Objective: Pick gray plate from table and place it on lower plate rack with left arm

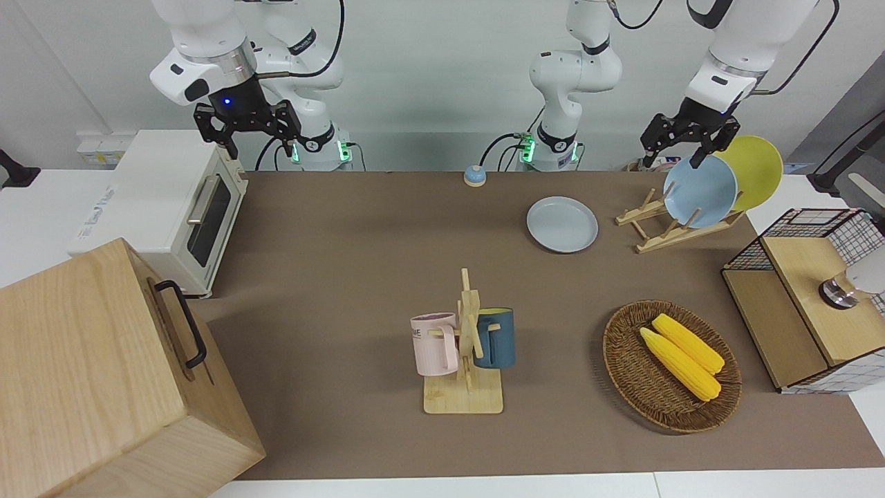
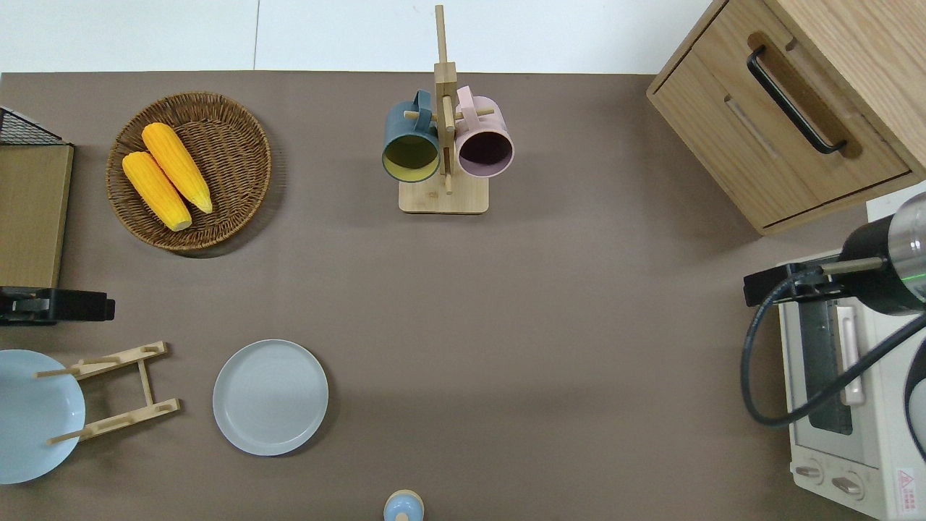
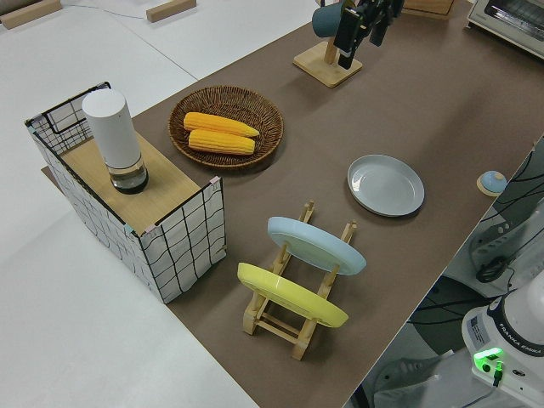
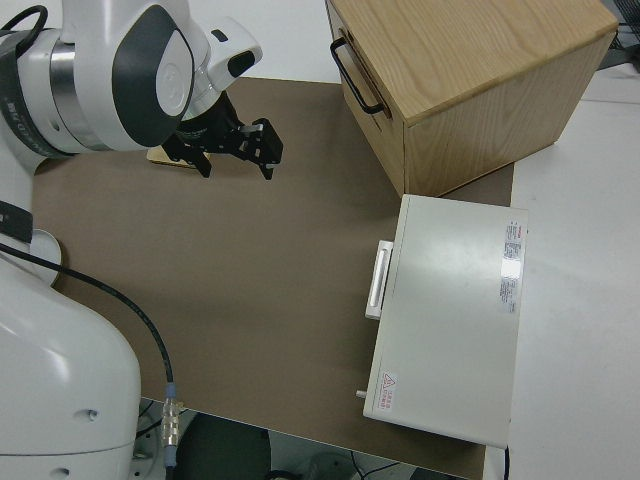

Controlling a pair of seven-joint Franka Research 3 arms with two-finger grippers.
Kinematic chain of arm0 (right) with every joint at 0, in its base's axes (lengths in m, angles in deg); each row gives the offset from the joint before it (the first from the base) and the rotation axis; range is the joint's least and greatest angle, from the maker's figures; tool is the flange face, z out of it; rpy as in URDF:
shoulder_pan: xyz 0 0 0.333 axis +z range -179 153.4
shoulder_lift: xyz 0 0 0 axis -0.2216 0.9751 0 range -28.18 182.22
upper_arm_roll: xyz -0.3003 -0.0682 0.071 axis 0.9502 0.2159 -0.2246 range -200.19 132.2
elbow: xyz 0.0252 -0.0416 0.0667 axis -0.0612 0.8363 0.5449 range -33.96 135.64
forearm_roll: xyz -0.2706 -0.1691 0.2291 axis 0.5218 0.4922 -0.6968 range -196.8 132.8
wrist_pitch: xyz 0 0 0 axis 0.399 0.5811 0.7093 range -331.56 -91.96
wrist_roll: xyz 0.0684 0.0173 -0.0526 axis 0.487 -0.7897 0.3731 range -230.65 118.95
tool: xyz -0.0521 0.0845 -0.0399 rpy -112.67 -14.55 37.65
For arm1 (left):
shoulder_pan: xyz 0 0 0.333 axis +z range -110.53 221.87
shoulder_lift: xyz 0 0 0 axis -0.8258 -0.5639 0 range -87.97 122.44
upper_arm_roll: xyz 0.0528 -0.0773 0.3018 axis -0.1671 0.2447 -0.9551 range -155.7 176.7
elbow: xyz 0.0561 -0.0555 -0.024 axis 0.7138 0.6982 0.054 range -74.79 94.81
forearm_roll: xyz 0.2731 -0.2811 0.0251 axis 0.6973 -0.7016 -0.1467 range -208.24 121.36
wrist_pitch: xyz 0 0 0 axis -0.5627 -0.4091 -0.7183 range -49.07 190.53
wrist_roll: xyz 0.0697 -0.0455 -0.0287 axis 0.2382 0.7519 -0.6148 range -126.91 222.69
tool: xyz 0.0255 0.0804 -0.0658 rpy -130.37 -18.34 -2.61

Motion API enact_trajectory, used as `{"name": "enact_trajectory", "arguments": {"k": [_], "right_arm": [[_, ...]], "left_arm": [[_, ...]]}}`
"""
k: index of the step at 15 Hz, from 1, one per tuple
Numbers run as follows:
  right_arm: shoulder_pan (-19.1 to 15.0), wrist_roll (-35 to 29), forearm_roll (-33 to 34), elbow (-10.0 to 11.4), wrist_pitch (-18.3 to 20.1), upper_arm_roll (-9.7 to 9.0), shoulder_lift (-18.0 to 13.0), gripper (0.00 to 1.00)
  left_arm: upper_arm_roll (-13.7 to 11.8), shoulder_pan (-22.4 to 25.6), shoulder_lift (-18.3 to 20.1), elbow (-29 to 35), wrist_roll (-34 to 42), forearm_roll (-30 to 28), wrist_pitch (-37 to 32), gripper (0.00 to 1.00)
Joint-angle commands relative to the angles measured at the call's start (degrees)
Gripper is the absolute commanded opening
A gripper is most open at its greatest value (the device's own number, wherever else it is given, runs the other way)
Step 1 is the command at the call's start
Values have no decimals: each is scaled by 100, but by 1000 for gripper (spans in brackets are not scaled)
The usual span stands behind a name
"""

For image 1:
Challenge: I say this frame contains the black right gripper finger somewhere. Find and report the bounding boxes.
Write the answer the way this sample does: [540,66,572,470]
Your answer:
[265,100,304,159]
[193,103,240,160]

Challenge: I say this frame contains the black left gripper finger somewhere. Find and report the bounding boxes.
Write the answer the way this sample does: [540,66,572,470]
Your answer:
[689,116,740,171]
[640,115,686,169]

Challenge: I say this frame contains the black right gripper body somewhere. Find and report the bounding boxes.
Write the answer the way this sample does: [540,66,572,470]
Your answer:
[207,73,276,133]

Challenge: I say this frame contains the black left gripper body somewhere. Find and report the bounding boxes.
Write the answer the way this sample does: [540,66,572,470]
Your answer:
[673,96,725,136]

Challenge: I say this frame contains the gray plate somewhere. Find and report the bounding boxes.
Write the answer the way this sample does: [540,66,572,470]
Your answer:
[526,196,599,254]

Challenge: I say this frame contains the yellow plate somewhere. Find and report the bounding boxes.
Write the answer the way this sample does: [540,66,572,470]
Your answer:
[712,135,784,212]

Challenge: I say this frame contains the light blue plate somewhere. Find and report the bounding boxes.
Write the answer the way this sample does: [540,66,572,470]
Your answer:
[663,155,739,230]

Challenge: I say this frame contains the wooden plate rack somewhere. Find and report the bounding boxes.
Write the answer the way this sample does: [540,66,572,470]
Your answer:
[615,188,747,255]

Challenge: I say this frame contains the wooden mug rack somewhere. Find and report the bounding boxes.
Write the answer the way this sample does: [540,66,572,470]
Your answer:
[422,268,505,416]

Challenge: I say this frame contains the white toaster oven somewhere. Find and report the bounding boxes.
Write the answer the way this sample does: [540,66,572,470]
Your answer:
[67,129,249,299]

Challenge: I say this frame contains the brown table mat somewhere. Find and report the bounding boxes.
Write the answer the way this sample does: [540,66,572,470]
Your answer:
[185,170,885,481]

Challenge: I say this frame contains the yellow corn cob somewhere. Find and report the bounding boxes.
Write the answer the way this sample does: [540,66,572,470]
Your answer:
[639,326,723,403]
[651,313,726,376]

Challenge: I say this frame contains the brown wicker basket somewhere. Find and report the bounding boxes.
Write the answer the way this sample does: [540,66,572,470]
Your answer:
[602,299,743,435]

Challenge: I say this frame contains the pink mug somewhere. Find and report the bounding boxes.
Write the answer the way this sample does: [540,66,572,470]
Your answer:
[410,313,460,378]

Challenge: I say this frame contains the dark blue mug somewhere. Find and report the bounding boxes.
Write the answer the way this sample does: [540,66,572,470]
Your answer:
[474,308,517,370]

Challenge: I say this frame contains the large wooden box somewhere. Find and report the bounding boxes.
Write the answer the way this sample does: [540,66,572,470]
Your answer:
[0,238,267,498]

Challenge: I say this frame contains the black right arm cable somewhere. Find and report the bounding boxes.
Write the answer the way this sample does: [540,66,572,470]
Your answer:
[254,0,346,79]

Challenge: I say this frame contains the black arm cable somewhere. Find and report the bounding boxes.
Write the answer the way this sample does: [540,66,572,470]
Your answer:
[254,0,346,79]
[750,0,841,96]

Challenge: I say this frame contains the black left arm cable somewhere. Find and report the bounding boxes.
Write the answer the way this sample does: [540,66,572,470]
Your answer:
[750,0,841,96]

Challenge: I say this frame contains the black stand with cable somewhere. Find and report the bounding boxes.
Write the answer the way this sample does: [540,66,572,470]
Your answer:
[805,107,885,199]

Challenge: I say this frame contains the black box handle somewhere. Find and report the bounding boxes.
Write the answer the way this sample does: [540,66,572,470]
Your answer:
[153,279,208,370]

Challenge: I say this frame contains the black clamp mount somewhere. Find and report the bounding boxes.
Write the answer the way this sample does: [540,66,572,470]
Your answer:
[0,148,41,190]

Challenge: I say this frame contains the wire basket with wooden shelf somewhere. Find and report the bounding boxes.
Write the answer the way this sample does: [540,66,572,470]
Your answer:
[720,207,885,396]

